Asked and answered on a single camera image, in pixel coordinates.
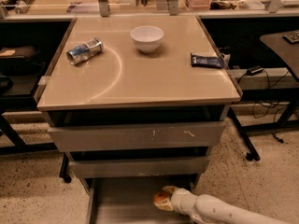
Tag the dark blue snack wrapper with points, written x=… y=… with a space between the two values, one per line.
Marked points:
x=207 y=62

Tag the grey drawer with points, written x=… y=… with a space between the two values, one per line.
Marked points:
x=139 y=167
x=137 y=136

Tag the middle grey drawer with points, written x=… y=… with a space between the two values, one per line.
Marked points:
x=139 y=167

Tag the black power adapter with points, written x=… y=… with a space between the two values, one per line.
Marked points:
x=254 y=70

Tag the crushed soda can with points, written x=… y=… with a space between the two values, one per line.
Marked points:
x=85 y=51

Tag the white bowl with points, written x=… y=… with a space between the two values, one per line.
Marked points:
x=147 y=38

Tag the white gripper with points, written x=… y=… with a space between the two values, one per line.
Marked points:
x=177 y=200

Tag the top grey drawer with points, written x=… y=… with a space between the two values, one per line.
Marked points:
x=137 y=136

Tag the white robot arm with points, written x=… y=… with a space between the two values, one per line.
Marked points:
x=206 y=209

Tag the black side table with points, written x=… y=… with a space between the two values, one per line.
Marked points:
x=289 y=53

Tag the open bottom drawer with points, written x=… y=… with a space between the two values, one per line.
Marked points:
x=129 y=200

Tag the grey drawer cabinet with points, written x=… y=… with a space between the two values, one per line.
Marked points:
x=124 y=86

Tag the black remote keypad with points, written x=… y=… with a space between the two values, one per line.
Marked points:
x=292 y=37

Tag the orange fruit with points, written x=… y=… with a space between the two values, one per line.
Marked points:
x=161 y=197

